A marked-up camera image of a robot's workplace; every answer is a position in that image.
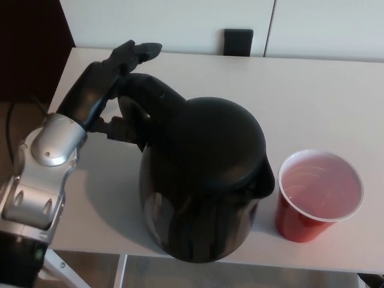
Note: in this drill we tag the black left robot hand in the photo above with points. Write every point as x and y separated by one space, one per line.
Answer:
87 90

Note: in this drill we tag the black electric kettle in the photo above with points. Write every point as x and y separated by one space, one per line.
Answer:
210 144

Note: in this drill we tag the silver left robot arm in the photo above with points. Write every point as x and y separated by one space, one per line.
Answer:
54 144

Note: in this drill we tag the red plastic cup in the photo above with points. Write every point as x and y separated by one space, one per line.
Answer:
294 225

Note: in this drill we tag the dark brown wooden panel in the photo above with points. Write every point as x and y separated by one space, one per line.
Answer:
30 45

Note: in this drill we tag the white cabinet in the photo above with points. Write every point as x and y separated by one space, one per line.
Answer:
165 21

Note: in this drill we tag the black rectangular wall plate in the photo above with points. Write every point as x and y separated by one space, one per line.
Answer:
238 42

